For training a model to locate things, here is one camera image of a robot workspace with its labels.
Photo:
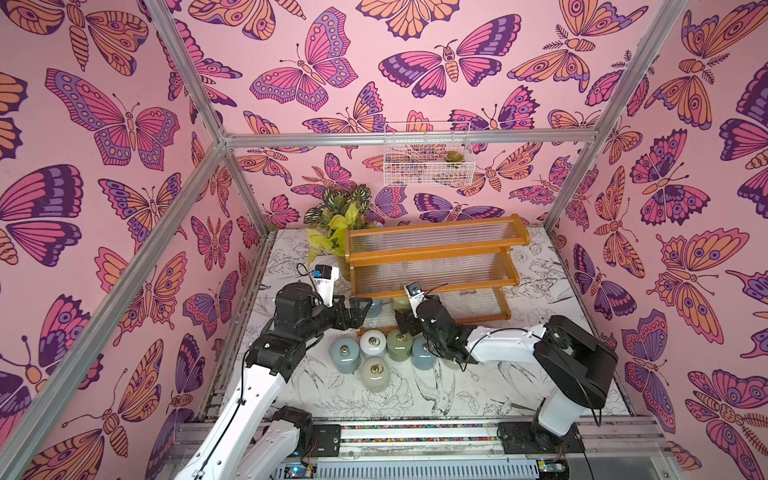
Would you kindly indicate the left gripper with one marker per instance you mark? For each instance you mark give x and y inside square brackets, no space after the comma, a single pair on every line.
[354,320]

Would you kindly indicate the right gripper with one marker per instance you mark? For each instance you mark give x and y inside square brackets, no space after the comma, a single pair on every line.
[417,318]

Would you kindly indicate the green tea canister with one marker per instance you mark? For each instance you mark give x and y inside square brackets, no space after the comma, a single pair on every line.
[399,345]

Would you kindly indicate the blue tea canister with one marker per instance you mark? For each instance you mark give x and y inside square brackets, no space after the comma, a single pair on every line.
[421,356]

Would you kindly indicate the white tea canister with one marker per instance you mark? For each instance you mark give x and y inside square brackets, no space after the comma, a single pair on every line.
[372,344]

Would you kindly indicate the light blue tall canister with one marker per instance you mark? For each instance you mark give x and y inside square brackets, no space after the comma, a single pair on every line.
[345,355]

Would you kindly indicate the cream tea canister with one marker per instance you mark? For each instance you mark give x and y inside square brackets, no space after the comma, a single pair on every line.
[375,374]

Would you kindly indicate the yellow-green canister bottom shelf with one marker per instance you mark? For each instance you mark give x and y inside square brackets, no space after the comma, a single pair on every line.
[401,304]

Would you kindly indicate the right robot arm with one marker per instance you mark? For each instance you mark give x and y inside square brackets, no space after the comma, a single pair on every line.
[580,366]

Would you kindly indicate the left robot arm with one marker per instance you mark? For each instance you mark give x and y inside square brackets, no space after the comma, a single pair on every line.
[230,450]

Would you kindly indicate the blue canister bottom shelf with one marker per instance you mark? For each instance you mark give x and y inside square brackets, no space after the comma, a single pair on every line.
[375,309]

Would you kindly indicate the wooden three-tier shelf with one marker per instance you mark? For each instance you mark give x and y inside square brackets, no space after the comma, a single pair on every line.
[468,262]

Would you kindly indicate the potted green leafy plant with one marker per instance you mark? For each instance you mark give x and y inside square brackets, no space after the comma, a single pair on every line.
[338,212]

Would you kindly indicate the small succulent in basket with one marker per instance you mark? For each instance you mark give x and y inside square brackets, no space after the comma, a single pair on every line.
[454,157]

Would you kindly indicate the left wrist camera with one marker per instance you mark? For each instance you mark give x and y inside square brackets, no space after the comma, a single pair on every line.
[324,278]

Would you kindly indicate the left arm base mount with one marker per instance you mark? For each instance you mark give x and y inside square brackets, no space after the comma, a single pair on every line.
[300,443]

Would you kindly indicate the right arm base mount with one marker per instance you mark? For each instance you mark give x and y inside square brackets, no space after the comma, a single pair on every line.
[518,437]

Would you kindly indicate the white wire basket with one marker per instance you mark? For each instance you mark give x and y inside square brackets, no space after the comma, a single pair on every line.
[416,158]

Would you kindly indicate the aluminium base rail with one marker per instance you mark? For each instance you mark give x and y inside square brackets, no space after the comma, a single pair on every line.
[617,448]

